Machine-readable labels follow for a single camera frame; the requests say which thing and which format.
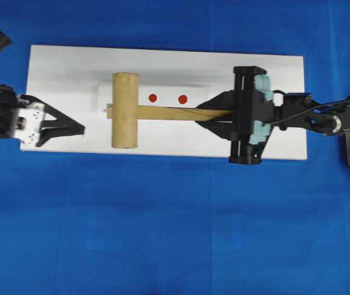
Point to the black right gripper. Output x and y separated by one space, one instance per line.
241 101

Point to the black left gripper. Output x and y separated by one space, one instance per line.
24 117

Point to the wooden mallet hammer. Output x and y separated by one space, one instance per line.
125 111

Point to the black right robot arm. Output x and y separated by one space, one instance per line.
299 110

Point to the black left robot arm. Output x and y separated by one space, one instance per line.
29 119

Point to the red dot mark upper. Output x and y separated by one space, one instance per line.
182 99

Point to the red dot mark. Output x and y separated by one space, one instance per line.
182 99
152 97

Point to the red dot mark middle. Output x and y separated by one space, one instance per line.
152 97

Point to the white foam board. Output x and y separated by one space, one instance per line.
78 82

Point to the blue table cloth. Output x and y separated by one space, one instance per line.
107 224

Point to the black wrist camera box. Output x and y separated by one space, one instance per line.
262 111

